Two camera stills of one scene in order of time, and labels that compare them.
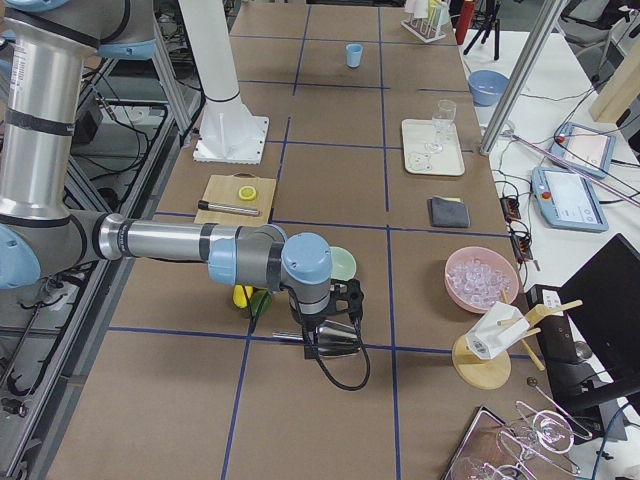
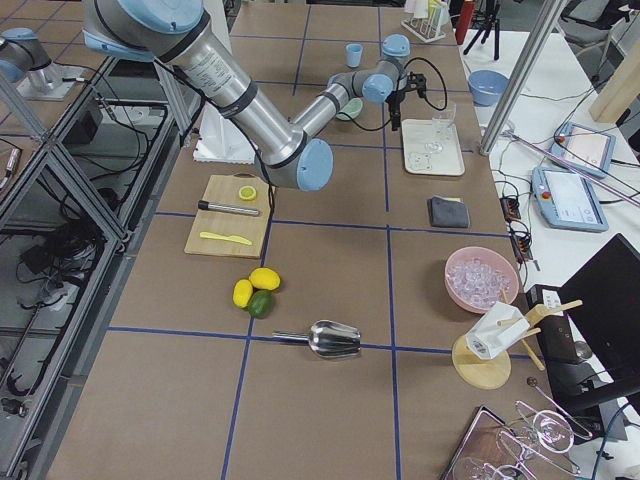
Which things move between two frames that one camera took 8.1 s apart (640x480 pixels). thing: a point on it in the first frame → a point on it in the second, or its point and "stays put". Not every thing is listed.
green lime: x=260 y=302 stays put
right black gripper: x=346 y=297 → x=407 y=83
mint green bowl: x=343 y=265 → x=353 y=109
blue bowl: x=487 y=86 stays put
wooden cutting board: x=242 y=190 stays put
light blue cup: x=354 y=54 stays put
